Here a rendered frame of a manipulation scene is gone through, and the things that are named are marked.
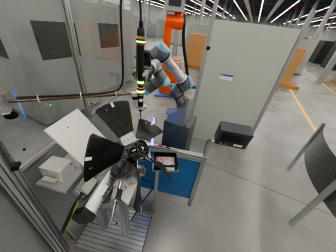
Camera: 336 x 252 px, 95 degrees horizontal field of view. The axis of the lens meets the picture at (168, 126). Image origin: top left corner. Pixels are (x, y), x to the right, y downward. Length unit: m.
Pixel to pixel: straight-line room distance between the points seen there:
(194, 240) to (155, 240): 0.41
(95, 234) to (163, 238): 0.69
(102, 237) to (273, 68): 3.00
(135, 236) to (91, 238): 0.42
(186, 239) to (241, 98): 2.16
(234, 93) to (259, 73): 0.44
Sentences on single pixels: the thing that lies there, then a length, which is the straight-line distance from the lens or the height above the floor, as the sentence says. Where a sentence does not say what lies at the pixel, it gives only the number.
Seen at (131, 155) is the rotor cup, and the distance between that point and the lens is 0.99.
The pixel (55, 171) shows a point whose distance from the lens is 1.35.
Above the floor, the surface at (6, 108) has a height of 1.53.
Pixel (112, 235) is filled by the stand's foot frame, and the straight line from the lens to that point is 1.97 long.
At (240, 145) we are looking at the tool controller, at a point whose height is 1.09.
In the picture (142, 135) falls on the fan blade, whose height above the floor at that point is 1.19.
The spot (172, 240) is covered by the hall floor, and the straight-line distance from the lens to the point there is 2.02.
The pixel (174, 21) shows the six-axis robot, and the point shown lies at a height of 1.94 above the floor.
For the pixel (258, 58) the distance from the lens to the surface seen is 2.74.
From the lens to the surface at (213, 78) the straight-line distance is 2.69.
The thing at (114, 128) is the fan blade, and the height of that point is 1.31.
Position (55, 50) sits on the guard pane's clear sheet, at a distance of 1.46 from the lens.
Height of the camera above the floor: 1.89
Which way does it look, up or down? 34 degrees down
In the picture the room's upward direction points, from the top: 7 degrees clockwise
